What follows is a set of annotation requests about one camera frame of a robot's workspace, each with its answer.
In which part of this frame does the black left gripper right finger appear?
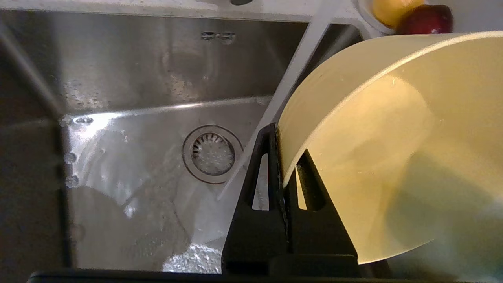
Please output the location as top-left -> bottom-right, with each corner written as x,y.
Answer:
290,149 -> 360,276

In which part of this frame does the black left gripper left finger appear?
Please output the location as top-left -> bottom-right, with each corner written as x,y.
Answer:
222,123 -> 291,276

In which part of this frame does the yellow bowl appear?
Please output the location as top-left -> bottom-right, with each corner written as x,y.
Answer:
277,31 -> 503,265

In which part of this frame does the stainless steel sink basin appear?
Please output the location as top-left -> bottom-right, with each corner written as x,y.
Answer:
0,8 -> 366,274

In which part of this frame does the round metal drain strainer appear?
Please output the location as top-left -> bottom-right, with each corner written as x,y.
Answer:
182,125 -> 244,184

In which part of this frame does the small white fruit dish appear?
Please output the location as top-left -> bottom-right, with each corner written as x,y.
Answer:
357,0 -> 395,37

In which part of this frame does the yellow pear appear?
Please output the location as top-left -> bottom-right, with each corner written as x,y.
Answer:
371,0 -> 426,28

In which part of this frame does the dark red apple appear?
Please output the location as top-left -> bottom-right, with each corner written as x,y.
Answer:
395,5 -> 453,36

